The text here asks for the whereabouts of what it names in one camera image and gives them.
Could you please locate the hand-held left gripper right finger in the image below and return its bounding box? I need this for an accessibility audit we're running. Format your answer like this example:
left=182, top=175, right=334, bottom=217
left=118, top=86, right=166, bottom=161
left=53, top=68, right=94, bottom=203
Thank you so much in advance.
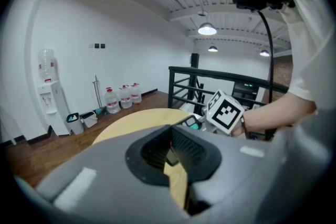
left=171, top=114, right=334, bottom=224

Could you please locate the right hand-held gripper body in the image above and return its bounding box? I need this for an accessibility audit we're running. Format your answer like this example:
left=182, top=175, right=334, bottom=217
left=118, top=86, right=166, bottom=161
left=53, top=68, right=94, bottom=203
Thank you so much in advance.
left=199, top=89, right=245, bottom=137

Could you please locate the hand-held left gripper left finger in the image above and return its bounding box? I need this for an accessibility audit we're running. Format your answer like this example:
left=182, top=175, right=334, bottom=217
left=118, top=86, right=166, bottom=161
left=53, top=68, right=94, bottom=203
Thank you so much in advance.
left=35, top=124, right=190, bottom=224

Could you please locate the black calculator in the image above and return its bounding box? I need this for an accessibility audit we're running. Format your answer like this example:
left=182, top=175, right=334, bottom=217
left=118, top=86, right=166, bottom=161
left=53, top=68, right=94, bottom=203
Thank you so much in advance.
left=177, top=114, right=202, bottom=131

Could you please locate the person's right forearm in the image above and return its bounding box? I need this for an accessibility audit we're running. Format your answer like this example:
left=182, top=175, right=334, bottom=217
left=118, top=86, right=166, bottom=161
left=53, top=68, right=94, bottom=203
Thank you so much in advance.
left=232, top=91, right=319, bottom=137

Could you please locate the black machine green light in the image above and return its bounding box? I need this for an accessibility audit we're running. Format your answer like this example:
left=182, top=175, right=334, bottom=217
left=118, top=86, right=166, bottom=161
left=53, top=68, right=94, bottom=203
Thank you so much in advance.
left=232, top=82, right=260, bottom=111

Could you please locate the black metal railing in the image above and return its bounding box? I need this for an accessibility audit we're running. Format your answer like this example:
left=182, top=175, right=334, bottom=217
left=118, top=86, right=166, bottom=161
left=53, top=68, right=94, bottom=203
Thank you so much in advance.
left=168, top=66, right=289, bottom=111

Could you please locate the white plastic basket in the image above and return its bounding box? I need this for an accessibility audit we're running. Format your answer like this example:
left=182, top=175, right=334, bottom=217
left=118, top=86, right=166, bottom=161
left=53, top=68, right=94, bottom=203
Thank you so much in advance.
left=80, top=111, right=98, bottom=129

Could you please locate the white trash bin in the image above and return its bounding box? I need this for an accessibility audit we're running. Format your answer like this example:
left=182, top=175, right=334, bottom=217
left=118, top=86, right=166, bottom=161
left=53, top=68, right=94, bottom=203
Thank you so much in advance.
left=66, top=112, right=85, bottom=136

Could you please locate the round wooden table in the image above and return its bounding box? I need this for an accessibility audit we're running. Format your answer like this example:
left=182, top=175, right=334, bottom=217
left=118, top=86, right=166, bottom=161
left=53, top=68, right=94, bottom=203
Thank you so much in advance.
left=92, top=108, right=196, bottom=211

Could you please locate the clear water jug red label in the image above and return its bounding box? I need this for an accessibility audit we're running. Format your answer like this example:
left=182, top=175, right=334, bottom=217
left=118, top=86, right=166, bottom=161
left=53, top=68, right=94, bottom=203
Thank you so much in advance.
left=130, top=82, right=143, bottom=104
left=104, top=87, right=121, bottom=114
left=118, top=84, right=133, bottom=109

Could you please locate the white water dispenser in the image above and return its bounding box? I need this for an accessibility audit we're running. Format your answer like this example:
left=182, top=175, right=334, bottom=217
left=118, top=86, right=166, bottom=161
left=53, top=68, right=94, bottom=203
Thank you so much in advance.
left=36, top=80, right=71, bottom=137

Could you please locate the large pendant lamp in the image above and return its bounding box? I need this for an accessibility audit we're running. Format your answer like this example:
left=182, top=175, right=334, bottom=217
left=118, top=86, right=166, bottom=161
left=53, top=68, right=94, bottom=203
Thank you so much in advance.
left=197, top=22, right=218, bottom=36

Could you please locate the person's white shirt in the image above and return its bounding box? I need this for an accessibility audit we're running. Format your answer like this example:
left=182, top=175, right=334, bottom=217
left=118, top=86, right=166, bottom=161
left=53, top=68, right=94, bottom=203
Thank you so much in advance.
left=271, top=0, right=333, bottom=114

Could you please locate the clear dispenser water bottle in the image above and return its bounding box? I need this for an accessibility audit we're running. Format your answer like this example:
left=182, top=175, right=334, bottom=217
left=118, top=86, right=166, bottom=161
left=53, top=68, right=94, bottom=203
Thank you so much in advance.
left=37, top=48, right=56, bottom=84

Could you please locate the black wrist strap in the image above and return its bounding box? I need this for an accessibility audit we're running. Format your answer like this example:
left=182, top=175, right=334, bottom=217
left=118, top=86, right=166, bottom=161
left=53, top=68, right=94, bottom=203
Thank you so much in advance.
left=239, top=114, right=250, bottom=140

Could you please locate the black camera cable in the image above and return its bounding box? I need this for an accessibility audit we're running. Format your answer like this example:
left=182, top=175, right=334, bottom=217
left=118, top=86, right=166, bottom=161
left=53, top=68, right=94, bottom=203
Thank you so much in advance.
left=258, top=9, right=276, bottom=141

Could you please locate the grey mop handle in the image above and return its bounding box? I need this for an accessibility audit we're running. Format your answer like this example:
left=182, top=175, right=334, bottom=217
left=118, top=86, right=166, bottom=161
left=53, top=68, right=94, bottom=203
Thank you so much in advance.
left=91, top=74, right=103, bottom=111

